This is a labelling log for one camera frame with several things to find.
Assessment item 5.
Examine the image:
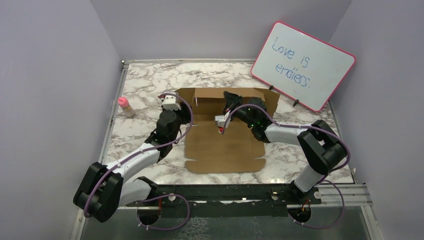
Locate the brown cardboard box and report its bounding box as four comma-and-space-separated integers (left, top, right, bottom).
177, 87, 280, 174

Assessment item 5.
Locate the pink capped small bottle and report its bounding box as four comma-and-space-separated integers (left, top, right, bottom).
117, 97, 136, 118

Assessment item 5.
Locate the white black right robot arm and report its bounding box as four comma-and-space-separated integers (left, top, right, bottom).
215, 91, 351, 204

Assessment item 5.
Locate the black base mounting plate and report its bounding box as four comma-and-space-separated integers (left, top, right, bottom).
116, 177, 322, 219

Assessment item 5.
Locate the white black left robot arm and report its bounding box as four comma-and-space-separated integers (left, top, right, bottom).
73, 107, 194, 223

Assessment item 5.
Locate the pink framed whiteboard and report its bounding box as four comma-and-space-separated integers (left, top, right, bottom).
250, 21, 356, 112

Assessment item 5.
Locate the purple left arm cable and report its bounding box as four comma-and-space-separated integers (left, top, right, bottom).
82, 92, 195, 232

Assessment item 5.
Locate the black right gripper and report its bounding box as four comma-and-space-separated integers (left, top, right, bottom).
222, 91, 256, 128

